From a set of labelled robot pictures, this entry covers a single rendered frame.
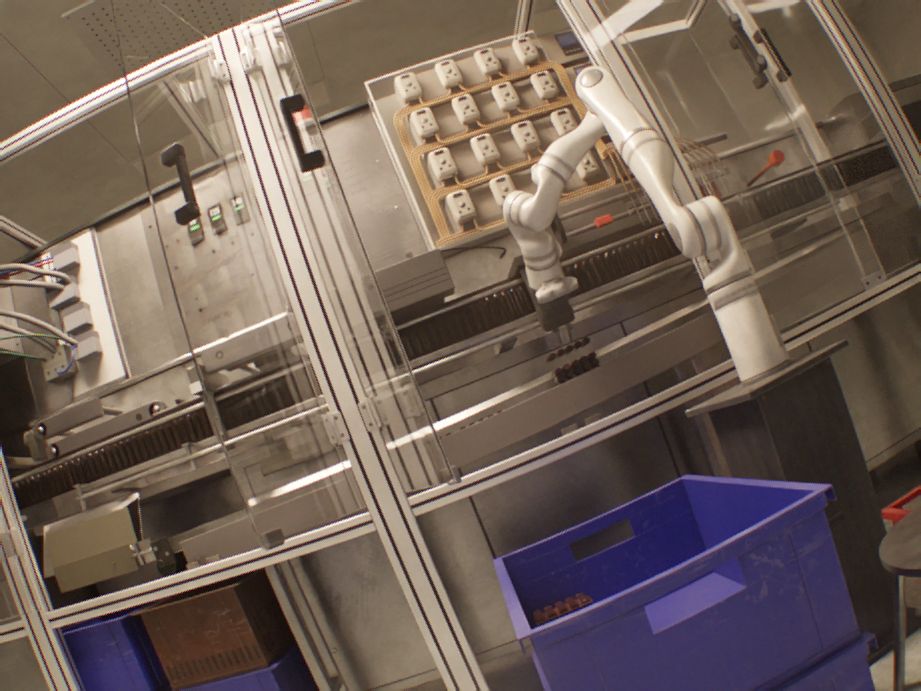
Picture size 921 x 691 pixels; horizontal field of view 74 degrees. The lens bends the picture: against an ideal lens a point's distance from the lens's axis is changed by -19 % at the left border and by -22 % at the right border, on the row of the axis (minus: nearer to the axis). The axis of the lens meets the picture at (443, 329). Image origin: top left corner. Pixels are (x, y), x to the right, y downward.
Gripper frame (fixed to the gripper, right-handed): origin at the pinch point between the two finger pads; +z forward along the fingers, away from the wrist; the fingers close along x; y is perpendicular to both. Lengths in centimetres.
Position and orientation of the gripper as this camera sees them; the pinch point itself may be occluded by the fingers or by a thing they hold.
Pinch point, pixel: (567, 349)
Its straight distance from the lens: 166.9
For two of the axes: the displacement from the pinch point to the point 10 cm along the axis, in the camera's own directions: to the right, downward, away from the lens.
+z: 2.9, 7.6, 5.9
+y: -2.8, -5.2, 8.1
